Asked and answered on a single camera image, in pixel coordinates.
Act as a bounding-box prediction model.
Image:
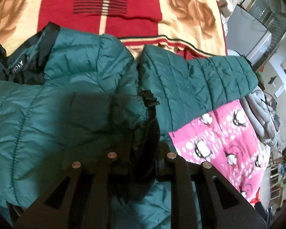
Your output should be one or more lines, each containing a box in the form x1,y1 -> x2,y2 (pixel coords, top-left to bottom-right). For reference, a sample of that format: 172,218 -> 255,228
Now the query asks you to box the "pink penguin blanket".
168,99 -> 270,208

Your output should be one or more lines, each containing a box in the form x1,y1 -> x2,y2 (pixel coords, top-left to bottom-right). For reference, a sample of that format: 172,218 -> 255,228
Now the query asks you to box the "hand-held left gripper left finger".
14,151 -> 120,229

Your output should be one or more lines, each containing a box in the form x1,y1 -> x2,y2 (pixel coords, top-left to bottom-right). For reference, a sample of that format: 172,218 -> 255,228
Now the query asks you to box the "grey clothing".
239,86 -> 280,146

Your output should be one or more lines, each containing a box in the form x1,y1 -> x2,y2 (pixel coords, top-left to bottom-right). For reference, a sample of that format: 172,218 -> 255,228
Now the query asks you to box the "red cream rose blanket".
0,0 -> 229,60

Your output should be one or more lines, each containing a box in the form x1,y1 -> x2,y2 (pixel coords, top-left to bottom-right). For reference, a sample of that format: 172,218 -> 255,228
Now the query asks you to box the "wooden stool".
269,164 -> 284,208

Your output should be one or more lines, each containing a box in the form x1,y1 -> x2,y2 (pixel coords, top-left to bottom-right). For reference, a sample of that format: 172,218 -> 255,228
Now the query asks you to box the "grey plastic basket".
249,0 -> 286,31

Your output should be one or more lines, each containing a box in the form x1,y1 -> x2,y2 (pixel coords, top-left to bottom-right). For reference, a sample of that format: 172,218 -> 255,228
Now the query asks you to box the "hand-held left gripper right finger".
157,143 -> 267,229

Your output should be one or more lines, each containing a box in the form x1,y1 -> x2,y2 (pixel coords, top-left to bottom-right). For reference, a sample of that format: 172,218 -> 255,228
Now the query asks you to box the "green puffer jacket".
0,21 -> 259,229

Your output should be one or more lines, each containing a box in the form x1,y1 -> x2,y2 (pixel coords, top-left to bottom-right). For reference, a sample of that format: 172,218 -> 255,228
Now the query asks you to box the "white storage box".
229,5 -> 272,62

